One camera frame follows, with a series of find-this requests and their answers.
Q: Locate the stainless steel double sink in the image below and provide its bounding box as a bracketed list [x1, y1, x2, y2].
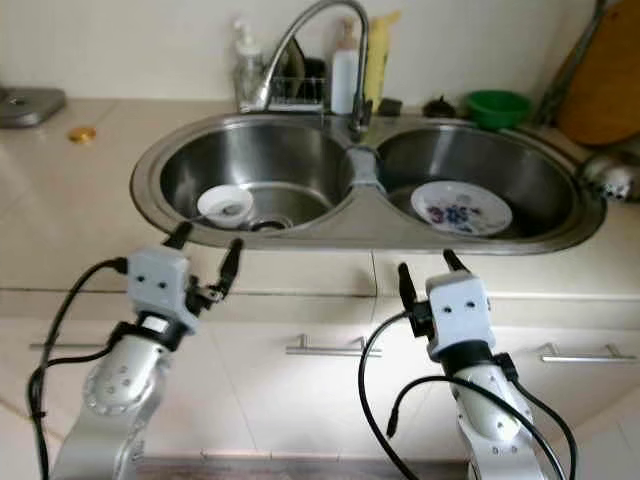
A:
[130, 112, 608, 256]

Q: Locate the green plastic bowl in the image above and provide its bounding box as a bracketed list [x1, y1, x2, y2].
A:
[465, 90, 533, 131]

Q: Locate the grey metal utensil handle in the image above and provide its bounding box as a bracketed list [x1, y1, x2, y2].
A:
[535, 0, 611, 126]

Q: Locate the wooden cutting board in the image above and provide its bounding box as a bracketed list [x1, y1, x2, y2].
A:
[555, 0, 640, 148]

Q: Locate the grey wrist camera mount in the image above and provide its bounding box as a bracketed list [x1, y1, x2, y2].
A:
[425, 270, 493, 361]
[127, 245, 193, 336]

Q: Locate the curved steel faucet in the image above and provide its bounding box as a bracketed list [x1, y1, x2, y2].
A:
[255, 0, 373, 141]

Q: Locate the long black left arm cable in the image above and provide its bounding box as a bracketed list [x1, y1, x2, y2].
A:
[28, 257, 133, 480]

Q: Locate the steel drawer handle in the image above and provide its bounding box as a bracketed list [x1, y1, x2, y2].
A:
[286, 334, 383, 357]
[538, 343, 640, 363]

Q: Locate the tall yellow kitchen item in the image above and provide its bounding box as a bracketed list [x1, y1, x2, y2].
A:
[363, 10, 403, 109]

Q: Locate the clear pump soap dispenser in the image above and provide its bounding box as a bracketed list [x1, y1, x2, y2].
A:
[232, 18, 264, 101]

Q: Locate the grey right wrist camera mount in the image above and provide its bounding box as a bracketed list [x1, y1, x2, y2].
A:
[425, 270, 493, 361]

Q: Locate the dark scrub sponge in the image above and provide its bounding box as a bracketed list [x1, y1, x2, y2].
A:
[280, 40, 311, 86]

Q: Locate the white blue-flower plate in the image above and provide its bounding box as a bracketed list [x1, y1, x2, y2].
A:
[410, 180, 514, 237]

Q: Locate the grey appliance base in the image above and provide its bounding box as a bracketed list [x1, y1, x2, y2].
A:
[0, 86, 67, 129]

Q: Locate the black sink stopper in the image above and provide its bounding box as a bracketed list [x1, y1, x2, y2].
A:
[422, 95, 459, 119]

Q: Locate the short black left arm cable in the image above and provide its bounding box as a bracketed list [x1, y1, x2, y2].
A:
[28, 343, 116, 396]

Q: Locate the white plastic bottle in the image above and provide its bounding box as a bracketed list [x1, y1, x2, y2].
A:
[330, 20, 363, 114]

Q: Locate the small white bowl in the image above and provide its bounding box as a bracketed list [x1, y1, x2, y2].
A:
[197, 185, 255, 225]

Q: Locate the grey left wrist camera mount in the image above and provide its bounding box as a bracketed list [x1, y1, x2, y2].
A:
[127, 245, 193, 336]

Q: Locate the metal wire sink caddy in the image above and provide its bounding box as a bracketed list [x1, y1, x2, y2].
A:
[238, 75, 329, 113]

